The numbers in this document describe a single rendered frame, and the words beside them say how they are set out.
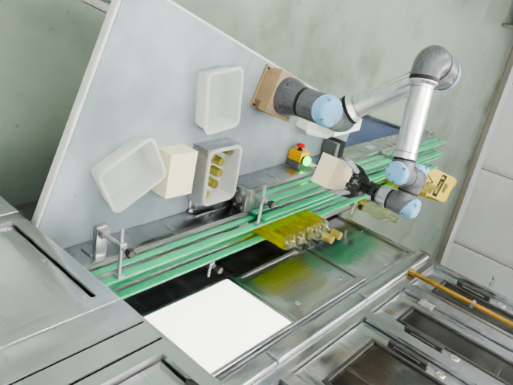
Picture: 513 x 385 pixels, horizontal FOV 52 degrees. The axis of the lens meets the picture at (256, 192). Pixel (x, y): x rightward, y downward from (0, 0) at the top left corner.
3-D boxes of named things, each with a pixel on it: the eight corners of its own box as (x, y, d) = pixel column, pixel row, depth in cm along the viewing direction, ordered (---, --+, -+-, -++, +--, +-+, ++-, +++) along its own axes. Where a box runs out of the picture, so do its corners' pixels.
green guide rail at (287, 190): (253, 195, 206) (268, 204, 202) (253, 193, 206) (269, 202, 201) (434, 138, 333) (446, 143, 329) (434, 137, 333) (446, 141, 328)
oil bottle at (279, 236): (247, 229, 213) (288, 253, 201) (250, 217, 211) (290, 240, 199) (256, 225, 217) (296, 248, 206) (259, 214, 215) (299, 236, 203)
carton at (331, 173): (323, 152, 200) (339, 159, 196) (340, 159, 214) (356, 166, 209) (311, 180, 202) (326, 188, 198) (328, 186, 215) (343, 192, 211)
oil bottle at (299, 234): (256, 226, 218) (296, 249, 206) (259, 214, 215) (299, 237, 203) (266, 222, 222) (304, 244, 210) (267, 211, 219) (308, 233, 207)
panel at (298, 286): (133, 325, 167) (204, 389, 148) (133, 318, 166) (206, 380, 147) (300, 247, 232) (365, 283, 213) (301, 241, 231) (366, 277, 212)
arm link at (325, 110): (303, 84, 193) (332, 94, 185) (321, 92, 204) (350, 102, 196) (291, 114, 195) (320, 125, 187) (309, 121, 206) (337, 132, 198)
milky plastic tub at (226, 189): (186, 198, 197) (202, 208, 192) (194, 143, 188) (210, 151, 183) (219, 189, 210) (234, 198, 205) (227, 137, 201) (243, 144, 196)
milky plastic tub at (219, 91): (188, 128, 186) (204, 137, 181) (190, 66, 175) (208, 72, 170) (223, 118, 197) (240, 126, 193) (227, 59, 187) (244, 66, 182)
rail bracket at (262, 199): (242, 218, 206) (266, 231, 199) (249, 179, 200) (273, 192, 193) (247, 215, 208) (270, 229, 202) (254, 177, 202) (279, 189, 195)
